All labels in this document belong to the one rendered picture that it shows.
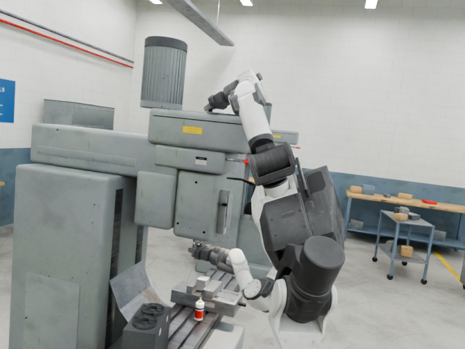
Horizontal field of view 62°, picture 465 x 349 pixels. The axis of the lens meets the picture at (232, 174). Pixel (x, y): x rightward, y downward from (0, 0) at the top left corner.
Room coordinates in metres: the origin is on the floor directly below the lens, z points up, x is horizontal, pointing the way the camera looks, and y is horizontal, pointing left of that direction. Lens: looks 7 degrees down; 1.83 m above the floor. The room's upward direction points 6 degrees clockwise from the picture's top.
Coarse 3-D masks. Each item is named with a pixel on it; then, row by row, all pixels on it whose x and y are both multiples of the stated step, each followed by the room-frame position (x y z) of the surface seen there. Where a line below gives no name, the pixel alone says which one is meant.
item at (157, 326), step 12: (144, 312) 1.40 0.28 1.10; (156, 312) 1.41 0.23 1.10; (168, 312) 1.45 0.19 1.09; (132, 324) 1.32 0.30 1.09; (144, 324) 1.31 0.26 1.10; (156, 324) 1.34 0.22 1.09; (168, 324) 1.47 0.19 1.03; (132, 336) 1.28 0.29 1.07; (144, 336) 1.28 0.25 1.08; (156, 336) 1.29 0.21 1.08; (132, 348) 1.28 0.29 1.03; (144, 348) 1.28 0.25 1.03; (156, 348) 1.31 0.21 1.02
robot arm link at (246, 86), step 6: (246, 78) 1.50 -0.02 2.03; (252, 78) 1.57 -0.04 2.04; (240, 84) 1.45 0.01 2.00; (246, 84) 1.44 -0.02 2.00; (252, 84) 1.43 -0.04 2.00; (234, 90) 1.46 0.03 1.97; (240, 90) 1.44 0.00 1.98; (246, 90) 1.43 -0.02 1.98; (252, 90) 1.42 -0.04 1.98; (240, 96) 1.43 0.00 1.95
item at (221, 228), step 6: (222, 192) 1.76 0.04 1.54; (228, 192) 1.76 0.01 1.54; (222, 198) 1.76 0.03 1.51; (228, 198) 1.79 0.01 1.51; (222, 210) 1.76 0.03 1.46; (222, 216) 1.76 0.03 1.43; (222, 222) 1.75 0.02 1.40; (216, 228) 1.76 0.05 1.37; (222, 228) 1.75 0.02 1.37; (222, 234) 1.75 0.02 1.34
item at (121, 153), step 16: (32, 128) 1.92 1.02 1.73; (48, 128) 1.89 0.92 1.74; (64, 128) 1.88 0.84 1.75; (80, 128) 1.87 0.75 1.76; (32, 144) 1.92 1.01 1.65; (48, 144) 1.89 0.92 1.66; (64, 144) 1.87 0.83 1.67; (80, 144) 1.85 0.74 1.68; (96, 144) 1.83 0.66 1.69; (112, 144) 1.80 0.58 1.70; (128, 144) 1.78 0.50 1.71; (144, 144) 1.76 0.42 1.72; (160, 144) 1.74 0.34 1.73; (32, 160) 1.92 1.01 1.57; (48, 160) 1.89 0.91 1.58; (64, 160) 1.87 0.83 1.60; (80, 160) 1.85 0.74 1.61; (96, 160) 1.82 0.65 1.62; (112, 160) 1.80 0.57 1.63; (128, 160) 1.78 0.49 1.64; (144, 160) 1.76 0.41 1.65; (128, 176) 1.79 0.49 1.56; (176, 176) 1.74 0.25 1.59
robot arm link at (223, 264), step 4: (220, 252) 1.70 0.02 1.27; (224, 252) 1.69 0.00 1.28; (220, 256) 1.68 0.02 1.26; (224, 256) 1.68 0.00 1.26; (220, 260) 1.67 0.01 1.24; (224, 260) 1.68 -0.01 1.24; (228, 260) 1.65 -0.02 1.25; (220, 264) 1.66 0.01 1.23; (224, 264) 1.65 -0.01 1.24; (228, 264) 1.66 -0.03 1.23; (220, 268) 1.65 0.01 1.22; (224, 268) 1.64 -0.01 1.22; (228, 268) 1.63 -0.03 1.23; (228, 272) 1.63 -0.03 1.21; (232, 272) 1.61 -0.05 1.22
